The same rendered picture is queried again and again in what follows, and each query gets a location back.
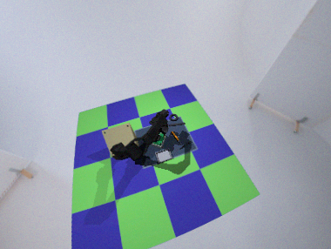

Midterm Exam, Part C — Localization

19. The green circuit board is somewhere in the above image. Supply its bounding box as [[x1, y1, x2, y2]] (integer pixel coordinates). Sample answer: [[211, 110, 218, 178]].
[[152, 133, 165, 146]]

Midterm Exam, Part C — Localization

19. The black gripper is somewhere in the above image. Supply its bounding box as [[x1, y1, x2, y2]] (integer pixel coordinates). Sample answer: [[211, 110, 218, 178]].
[[153, 133, 159, 143]]

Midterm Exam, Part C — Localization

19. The dark blue-grey mat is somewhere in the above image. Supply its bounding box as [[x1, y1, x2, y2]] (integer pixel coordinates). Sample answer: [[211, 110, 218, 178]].
[[134, 117, 198, 169]]

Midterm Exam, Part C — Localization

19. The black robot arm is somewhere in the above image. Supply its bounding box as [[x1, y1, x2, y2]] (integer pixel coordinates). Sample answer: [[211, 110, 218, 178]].
[[110, 109, 169, 160]]

